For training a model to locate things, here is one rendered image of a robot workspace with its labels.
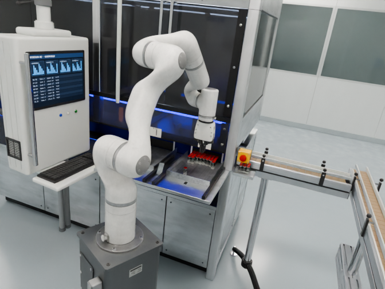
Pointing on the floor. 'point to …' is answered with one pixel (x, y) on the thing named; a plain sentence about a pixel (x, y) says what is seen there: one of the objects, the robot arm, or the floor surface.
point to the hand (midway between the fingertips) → (202, 148)
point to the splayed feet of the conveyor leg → (246, 266)
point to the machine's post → (234, 130)
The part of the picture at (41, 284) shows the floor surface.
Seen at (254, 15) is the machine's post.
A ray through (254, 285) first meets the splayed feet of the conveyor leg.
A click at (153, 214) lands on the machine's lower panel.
